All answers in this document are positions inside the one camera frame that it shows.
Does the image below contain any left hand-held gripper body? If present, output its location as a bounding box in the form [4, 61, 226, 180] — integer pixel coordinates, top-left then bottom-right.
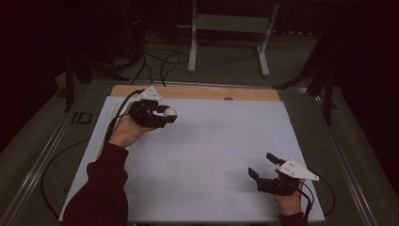
[127, 85, 173, 129]

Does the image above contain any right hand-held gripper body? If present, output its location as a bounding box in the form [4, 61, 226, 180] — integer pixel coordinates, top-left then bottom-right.
[256, 158, 321, 197]

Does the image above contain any plain white ball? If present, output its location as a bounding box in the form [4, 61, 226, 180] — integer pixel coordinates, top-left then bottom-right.
[163, 106, 178, 119]

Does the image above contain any person's right hand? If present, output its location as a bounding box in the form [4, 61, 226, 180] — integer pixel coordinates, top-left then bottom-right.
[273, 178, 305, 217]

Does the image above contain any pale table cover sheet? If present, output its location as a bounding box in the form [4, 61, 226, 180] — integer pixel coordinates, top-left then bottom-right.
[58, 95, 327, 224]

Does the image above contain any black stand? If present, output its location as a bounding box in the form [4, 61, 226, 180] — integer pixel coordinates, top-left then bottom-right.
[64, 53, 130, 113]
[272, 18, 339, 126]

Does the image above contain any white metal stand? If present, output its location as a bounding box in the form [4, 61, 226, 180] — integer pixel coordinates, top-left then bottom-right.
[177, 0, 280, 78]

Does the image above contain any left hand-held gripper cable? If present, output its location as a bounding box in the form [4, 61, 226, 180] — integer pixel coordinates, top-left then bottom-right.
[40, 89, 145, 222]

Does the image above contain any hand-held gripper cable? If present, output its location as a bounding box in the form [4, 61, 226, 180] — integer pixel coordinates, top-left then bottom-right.
[295, 170, 336, 225]
[40, 89, 145, 222]

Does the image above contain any black floor cable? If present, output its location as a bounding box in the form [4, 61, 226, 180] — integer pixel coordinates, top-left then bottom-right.
[142, 48, 190, 87]
[130, 51, 155, 87]

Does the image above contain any right hand-held gripper cable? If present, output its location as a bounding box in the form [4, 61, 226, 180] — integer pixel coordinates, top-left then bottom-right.
[295, 170, 336, 225]

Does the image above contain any metal floor rail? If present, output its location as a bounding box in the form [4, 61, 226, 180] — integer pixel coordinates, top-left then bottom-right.
[0, 82, 95, 226]
[309, 89, 379, 226]

